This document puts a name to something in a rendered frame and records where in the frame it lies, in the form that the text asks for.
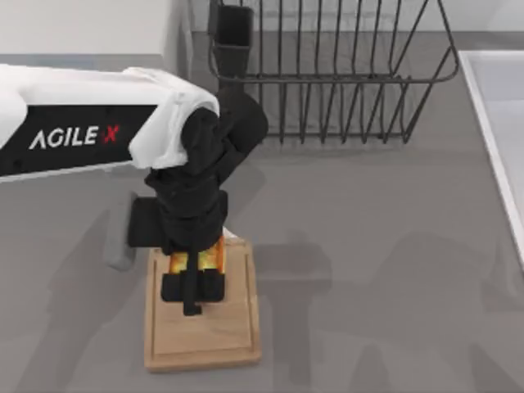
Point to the orange and yellow bottle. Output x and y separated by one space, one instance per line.
209 258

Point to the wooden cutting board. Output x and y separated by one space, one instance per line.
221 331

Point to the black cutlery holder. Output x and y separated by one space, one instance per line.
231 32

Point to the white sink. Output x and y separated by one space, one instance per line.
495 123

